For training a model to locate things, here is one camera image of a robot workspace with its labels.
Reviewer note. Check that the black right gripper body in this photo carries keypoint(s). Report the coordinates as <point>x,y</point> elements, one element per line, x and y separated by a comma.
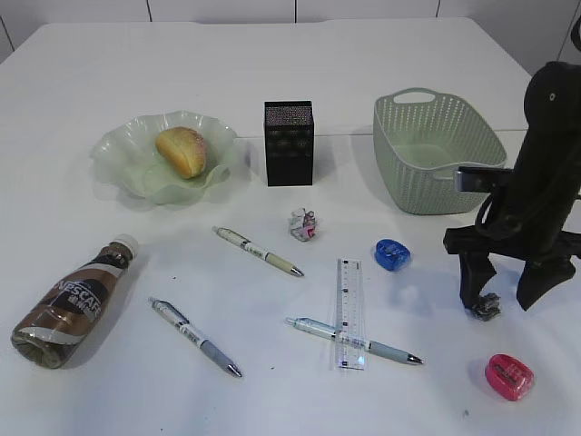
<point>528,227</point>

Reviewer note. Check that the clear plastic ruler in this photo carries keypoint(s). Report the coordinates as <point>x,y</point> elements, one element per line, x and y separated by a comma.
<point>349,313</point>

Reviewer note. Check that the light blue grey pen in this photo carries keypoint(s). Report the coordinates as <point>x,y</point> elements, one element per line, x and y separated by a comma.
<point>329,332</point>

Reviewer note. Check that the green woven plastic basket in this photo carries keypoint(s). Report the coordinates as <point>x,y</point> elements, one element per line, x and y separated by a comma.
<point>421,138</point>

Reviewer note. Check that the green wavy glass plate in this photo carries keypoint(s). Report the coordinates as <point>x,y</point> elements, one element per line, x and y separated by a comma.
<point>127,157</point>

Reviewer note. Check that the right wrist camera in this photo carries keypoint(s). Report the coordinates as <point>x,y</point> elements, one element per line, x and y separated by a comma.
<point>477,179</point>

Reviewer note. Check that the white grey pen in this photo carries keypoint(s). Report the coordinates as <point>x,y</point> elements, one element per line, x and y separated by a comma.
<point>183,325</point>

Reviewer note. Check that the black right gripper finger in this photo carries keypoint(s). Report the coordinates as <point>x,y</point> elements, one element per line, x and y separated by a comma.
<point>539,276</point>
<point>476,270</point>

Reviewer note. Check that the blue pencil sharpener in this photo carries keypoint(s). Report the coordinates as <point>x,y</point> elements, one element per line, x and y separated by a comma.
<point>392,255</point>

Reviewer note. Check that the bread roll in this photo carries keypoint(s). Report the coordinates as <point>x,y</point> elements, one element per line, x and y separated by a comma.
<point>184,149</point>

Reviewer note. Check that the pink pencil sharpener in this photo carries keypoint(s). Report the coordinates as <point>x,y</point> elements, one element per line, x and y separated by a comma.
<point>509,377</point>

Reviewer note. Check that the black mesh pen holder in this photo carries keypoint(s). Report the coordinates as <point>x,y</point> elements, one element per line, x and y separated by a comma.
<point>289,143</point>

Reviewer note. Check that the cream white pen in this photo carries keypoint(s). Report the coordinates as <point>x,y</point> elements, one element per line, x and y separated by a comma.
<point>250,247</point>

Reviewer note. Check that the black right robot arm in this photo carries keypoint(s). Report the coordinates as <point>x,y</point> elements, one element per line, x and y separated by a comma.
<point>550,151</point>

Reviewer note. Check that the Nescafe coffee bottle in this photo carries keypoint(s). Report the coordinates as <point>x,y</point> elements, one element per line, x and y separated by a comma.
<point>53,330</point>

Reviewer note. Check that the white pink paper ball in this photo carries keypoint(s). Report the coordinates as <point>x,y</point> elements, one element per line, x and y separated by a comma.
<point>302,224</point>

